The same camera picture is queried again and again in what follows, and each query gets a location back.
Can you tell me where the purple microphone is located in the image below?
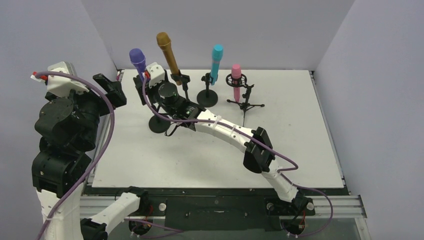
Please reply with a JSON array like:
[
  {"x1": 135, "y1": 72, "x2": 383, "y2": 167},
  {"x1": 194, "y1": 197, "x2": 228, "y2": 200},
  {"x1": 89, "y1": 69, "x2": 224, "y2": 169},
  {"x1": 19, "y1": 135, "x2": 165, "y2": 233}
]
[{"x1": 129, "y1": 48, "x2": 146, "y2": 82}]

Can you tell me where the purple mic black stand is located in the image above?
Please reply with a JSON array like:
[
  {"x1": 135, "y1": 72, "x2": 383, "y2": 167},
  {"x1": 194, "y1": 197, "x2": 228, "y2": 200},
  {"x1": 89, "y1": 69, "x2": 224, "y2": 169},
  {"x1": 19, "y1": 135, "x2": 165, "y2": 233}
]
[{"x1": 148, "y1": 103, "x2": 171, "y2": 134}]

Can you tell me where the gold mic black stand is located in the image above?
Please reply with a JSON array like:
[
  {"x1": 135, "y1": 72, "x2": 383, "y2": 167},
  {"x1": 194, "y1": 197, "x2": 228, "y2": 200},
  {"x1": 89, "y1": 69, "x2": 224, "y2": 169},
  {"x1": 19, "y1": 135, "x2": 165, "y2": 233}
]
[{"x1": 171, "y1": 71, "x2": 191, "y2": 101}]

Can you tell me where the gold microphone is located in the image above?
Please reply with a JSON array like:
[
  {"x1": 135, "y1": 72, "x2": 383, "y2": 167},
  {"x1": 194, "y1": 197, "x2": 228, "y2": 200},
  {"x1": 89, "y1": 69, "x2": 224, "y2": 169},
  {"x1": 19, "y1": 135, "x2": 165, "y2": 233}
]
[{"x1": 156, "y1": 32, "x2": 180, "y2": 76}]

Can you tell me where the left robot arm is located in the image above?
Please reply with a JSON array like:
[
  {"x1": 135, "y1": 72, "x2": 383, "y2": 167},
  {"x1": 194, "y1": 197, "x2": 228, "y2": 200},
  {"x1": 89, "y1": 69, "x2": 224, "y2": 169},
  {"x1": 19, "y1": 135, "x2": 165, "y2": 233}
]
[{"x1": 31, "y1": 71, "x2": 153, "y2": 240}]

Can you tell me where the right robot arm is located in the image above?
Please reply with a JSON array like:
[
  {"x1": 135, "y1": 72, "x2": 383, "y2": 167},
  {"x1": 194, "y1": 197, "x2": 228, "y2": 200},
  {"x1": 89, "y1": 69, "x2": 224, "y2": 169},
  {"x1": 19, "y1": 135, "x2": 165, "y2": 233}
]
[{"x1": 133, "y1": 74, "x2": 308, "y2": 234}]

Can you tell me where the cyan mic black stand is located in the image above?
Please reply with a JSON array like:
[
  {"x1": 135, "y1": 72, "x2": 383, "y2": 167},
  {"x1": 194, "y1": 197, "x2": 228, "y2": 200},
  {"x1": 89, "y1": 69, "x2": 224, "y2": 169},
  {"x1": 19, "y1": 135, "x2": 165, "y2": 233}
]
[{"x1": 196, "y1": 73, "x2": 218, "y2": 108}]

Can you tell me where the cyan microphone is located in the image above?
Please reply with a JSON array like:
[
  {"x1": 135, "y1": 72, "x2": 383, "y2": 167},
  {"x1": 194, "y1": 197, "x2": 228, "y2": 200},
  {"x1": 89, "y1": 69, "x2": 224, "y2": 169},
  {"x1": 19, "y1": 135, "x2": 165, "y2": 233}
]
[{"x1": 209, "y1": 44, "x2": 224, "y2": 85}]

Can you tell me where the pink microphone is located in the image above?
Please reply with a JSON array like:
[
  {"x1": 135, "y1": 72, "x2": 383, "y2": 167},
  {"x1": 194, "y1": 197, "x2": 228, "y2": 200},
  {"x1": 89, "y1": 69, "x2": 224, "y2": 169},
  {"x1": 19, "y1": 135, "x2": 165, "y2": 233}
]
[{"x1": 231, "y1": 63, "x2": 242, "y2": 102}]

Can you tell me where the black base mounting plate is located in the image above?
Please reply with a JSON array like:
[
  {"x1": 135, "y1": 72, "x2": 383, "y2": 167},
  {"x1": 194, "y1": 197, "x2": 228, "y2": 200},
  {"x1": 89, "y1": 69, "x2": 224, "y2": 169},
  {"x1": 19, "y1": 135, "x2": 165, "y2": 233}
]
[{"x1": 82, "y1": 186, "x2": 350, "y2": 233}]

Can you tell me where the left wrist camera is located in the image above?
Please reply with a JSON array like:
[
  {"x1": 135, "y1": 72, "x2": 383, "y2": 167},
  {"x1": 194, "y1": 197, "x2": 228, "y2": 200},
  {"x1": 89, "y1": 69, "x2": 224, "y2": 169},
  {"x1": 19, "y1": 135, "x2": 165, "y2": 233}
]
[{"x1": 30, "y1": 61, "x2": 90, "y2": 98}]

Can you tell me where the black tripod shock mount stand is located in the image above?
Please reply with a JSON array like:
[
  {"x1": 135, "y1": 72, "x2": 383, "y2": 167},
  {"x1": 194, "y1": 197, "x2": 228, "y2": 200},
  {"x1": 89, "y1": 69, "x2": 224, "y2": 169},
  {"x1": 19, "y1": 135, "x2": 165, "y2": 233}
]
[{"x1": 225, "y1": 74, "x2": 265, "y2": 127}]

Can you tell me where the aluminium frame rail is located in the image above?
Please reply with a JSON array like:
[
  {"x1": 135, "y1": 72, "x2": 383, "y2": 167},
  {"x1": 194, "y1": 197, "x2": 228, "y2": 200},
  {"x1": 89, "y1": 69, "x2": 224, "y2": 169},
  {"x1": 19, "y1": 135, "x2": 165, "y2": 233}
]
[{"x1": 80, "y1": 195, "x2": 367, "y2": 219}]

